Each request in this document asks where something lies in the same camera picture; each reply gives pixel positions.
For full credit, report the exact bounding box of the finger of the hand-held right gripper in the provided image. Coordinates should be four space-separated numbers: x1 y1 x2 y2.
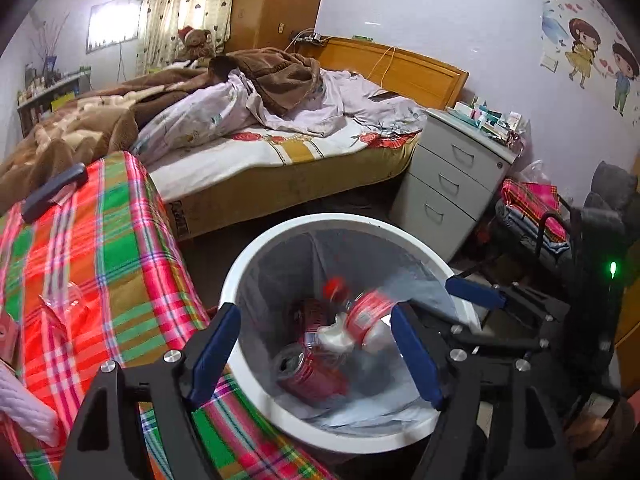
440 322 551 356
445 275 556 323

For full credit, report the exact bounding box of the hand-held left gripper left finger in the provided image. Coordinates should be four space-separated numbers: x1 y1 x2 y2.
57 302 242 480

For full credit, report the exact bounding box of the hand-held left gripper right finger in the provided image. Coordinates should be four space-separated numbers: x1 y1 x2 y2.
390 304 576 480

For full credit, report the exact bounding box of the plastic bottle with red label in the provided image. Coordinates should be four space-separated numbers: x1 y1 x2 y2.
320 276 401 356

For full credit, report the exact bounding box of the white round trash bin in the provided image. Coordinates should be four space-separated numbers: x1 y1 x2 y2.
218 213 483 456

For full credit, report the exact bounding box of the white ribbed packet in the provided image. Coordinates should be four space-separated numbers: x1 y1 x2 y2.
0 360 60 446

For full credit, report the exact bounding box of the person's right forearm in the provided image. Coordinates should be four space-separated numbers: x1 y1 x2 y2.
565 390 640 480

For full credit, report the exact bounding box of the folded blue striped cloth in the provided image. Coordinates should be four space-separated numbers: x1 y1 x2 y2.
495 200 571 261

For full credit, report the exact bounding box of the red drink can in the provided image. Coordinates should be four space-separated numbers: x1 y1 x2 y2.
292 299 331 346
272 342 351 408

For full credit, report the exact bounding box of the folded plaid cloth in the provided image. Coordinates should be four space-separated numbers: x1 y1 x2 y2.
501 178 571 243

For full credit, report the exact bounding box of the white drawer cabinet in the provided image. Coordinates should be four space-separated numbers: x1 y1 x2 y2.
390 106 517 263

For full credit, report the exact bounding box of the white plastic bag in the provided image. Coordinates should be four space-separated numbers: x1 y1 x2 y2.
515 160 551 186

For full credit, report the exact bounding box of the plaid tablecloth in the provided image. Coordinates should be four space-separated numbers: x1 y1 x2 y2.
0 150 336 480

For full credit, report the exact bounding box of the clear plastic wrapper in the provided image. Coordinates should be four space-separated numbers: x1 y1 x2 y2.
37 282 83 326

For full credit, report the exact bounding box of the group of small boxes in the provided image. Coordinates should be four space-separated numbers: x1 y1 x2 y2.
452 101 528 148

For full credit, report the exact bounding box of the bed mattress with floral sheet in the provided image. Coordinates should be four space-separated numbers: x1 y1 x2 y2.
142 127 423 241

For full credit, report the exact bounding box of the wooden bed headboard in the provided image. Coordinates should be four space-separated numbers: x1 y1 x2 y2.
300 35 471 111

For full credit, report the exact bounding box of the dark blue glasses case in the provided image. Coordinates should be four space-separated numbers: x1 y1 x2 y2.
22 162 89 224

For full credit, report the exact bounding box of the white floral quilt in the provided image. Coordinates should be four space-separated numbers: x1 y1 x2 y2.
132 67 428 161

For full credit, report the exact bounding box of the brown fleece blanket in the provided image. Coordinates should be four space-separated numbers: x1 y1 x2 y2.
0 47 323 213

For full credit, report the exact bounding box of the cluttered storage shelf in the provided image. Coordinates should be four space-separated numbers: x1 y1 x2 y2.
17 70 93 136

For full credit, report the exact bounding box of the brown teddy bear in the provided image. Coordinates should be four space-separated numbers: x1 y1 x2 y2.
177 25 216 68

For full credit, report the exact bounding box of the vase with dry branches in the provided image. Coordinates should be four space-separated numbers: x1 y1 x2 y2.
30 10 71 81

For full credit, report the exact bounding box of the bright window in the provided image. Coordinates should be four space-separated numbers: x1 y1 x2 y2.
86 0 146 55

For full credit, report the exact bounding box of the wooden wardrobe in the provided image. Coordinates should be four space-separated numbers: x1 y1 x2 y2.
227 0 331 53

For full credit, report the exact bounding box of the black metal chair frame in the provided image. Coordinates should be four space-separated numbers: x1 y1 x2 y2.
492 195 576 281

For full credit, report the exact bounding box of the cartoon boy wall sticker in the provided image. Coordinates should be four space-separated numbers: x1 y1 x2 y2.
611 42 640 117

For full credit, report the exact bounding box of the cartoon girl wall sticker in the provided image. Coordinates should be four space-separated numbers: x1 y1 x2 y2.
565 17 603 90

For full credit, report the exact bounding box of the blue dolphin wall sticker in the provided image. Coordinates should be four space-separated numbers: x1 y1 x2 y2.
542 2 571 43

